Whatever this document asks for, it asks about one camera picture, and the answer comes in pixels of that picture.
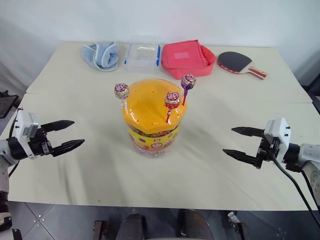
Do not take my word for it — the clear box with blue clips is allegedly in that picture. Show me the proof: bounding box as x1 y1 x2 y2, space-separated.
122 42 162 74

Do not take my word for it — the black table tennis paddle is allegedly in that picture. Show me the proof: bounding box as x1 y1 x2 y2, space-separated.
216 51 269 81

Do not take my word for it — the red lollipop with white stick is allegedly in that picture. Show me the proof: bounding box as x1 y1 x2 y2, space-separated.
113 82 131 115

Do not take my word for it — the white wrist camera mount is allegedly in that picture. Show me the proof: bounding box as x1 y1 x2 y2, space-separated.
13 107 41 161
263 116 292 165

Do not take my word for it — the dark rounded shape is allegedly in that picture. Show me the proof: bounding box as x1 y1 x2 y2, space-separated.
176 209 216 240
116 212 149 240

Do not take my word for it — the black flat object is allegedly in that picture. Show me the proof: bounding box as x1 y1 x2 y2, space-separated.
0 90 20 120

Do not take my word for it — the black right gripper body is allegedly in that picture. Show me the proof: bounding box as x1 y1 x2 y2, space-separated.
254 136 279 171

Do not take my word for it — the clear plastic candy jar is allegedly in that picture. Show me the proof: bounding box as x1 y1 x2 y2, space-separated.
127 124 181 159

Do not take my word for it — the purple lollipop with purple stick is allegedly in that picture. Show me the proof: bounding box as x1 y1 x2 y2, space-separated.
180 73 197 106

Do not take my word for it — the orange plastic lollipop holder lid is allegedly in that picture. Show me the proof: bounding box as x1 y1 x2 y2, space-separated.
121 78 189 134

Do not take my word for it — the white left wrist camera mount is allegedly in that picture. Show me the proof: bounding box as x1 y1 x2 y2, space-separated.
13 107 41 161

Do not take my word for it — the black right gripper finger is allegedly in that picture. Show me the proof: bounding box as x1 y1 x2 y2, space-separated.
231 126 266 138
222 148 262 167

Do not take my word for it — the cream table cloth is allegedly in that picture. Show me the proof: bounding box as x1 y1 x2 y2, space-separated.
0 40 320 211

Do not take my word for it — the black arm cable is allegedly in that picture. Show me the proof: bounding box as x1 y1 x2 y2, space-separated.
7 107 23 178
271 149 320 224

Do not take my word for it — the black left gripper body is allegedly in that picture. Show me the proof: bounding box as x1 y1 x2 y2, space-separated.
28 124 55 159

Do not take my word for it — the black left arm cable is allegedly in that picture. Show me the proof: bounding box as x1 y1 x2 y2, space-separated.
7 107 23 178

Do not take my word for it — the light blue folded towel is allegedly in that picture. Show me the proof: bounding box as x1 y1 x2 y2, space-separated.
81 41 120 72

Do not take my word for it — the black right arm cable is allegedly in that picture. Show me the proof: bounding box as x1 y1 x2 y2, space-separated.
271 149 320 224

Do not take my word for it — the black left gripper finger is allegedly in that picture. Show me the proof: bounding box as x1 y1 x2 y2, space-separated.
40 119 76 134
51 138 86 158

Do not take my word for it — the red fabric pouch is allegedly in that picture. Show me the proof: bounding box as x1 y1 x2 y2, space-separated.
160 38 217 77

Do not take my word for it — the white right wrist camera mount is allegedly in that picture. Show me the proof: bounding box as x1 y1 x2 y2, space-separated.
263 116 292 165

